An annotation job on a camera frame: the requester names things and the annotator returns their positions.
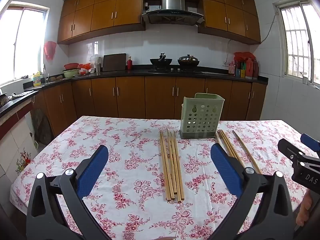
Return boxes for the wooden wall cabinets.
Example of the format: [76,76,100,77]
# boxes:
[57,0,261,45]

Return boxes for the barred window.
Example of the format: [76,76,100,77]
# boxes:
[272,0,320,88]

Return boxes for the side counter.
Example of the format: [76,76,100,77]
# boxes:
[0,90,40,119]

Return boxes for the steel range hood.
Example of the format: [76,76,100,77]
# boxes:
[141,0,204,26]

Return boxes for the red plastic bag over bottles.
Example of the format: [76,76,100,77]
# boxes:
[234,52,255,62]

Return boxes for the dark pot with lid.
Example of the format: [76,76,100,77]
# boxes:
[177,54,200,67]

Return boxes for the pink floral tablecloth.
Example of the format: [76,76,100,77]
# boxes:
[10,116,320,240]

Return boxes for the black wok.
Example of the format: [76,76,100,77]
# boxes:
[150,52,173,67]

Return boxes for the red and white plastic bag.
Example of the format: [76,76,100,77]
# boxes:
[79,63,96,75]

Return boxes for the wooden base cabinets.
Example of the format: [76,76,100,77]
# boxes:
[31,76,267,140]

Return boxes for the wall cable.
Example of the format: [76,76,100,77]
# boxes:
[226,12,278,65]

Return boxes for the green perforated utensil holder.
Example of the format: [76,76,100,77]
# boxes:
[179,93,224,139]

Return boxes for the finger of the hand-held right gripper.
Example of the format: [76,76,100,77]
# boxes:
[277,138,310,167]
[300,133,320,153]

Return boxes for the person's right hand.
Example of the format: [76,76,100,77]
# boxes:
[296,189,313,227]

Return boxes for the sliding window over sink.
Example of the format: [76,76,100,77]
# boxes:
[0,2,50,85]

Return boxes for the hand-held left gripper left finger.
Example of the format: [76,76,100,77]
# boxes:
[26,144,113,240]

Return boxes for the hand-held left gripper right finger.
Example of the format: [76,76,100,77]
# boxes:
[208,143,297,240]

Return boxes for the black kitchen countertop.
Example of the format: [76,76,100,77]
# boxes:
[24,65,269,92]

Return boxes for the wooden chopstick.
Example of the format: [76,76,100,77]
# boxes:
[173,130,185,202]
[159,130,172,202]
[169,131,181,203]
[232,130,263,175]
[165,129,176,201]
[216,131,239,160]
[219,129,246,167]

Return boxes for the gas stove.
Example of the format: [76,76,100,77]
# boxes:
[147,66,203,74]

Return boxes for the green basin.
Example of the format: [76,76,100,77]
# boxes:
[62,69,80,78]

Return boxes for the red hanging plastic bag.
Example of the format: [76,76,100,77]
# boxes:
[44,41,57,61]

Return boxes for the dark stone slab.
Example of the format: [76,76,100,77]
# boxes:
[31,109,54,145]

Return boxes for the dark wooden cutting board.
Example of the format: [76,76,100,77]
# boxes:
[102,53,127,72]

